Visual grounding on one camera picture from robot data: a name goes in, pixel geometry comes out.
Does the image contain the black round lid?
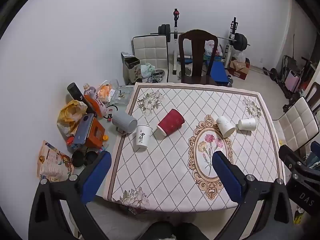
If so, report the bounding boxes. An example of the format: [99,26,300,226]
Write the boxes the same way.
[71,150,85,167]
[84,151,98,166]

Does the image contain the open white carton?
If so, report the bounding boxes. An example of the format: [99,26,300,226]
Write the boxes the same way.
[121,52,143,86]

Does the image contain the orange drink bottle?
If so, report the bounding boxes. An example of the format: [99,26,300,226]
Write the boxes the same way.
[83,83,105,117]

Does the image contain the metal bowl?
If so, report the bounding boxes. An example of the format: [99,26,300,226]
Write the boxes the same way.
[147,68,167,84]

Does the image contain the black dumbbell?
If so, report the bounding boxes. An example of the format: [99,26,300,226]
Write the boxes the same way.
[262,67,278,82]

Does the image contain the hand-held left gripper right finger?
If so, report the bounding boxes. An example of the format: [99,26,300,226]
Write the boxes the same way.
[212,151,293,240]

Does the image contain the white speckled paper cup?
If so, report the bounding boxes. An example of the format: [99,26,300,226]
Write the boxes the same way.
[216,116,236,138]

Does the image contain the white plastic bag red print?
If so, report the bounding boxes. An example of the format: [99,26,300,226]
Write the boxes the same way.
[204,39,223,58]

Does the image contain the barbell with black plates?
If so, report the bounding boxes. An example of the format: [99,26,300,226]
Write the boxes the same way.
[150,24,251,51]

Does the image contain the black cable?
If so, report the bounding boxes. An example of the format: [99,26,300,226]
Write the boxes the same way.
[104,103,118,117]

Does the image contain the clear plastic tray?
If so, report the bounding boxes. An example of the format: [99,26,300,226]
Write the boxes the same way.
[107,85,134,105]

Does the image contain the dark wooden chair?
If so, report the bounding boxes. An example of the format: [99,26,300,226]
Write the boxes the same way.
[305,81,320,112]
[178,29,232,87]

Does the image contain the white squat rack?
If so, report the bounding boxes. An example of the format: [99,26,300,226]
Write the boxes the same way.
[169,8,238,77]

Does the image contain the black folding frame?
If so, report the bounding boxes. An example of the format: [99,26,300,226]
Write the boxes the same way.
[281,54,316,99]

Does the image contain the cardboard box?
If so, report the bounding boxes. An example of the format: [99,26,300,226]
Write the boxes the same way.
[228,58,250,81]

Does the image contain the plain white plastic bag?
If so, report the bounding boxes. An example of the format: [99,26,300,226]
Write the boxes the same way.
[235,51,247,64]

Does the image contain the orange snack packet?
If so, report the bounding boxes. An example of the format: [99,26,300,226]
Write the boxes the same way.
[96,80,117,106]

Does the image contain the grey cup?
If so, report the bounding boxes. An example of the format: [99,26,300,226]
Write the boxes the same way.
[111,110,138,136]

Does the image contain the floral diamond pattern table mat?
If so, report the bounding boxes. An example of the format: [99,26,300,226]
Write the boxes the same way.
[103,82,286,211]

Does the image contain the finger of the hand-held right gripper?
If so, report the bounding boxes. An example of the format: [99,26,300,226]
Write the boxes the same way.
[310,141,320,160]
[278,144,313,180]

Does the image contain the yellow plastic bag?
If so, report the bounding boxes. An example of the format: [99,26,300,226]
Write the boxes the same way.
[57,100,88,137]

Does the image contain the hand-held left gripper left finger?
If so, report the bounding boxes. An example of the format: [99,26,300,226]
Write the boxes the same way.
[29,151,112,240]

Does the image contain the white cup with black print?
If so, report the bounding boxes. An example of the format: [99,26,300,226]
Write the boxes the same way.
[135,125,153,152]

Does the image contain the blue phone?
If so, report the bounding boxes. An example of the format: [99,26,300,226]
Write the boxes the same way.
[73,113,95,146]

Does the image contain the orange box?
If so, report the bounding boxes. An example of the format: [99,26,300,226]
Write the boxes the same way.
[84,117,106,150]

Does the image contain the light green cloth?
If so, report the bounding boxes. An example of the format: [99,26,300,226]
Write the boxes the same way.
[140,62,157,78]

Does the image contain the red paper cup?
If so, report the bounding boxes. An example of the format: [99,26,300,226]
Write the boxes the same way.
[157,109,185,137]

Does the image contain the small white paper cup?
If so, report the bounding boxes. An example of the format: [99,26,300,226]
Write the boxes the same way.
[237,117,257,131]

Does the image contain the printed snack bag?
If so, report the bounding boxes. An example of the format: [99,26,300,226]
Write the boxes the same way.
[37,140,75,183]

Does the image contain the pink suitcase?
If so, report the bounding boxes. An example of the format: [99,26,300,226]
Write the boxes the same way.
[285,69,302,93]

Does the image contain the white padded chair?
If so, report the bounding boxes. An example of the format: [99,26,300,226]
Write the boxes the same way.
[271,96,320,153]
[132,35,171,83]

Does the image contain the blue weight bench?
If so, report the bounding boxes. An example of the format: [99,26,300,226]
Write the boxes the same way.
[203,59,229,86]

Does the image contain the black bottle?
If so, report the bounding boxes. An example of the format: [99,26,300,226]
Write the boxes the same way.
[67,82,88,107]

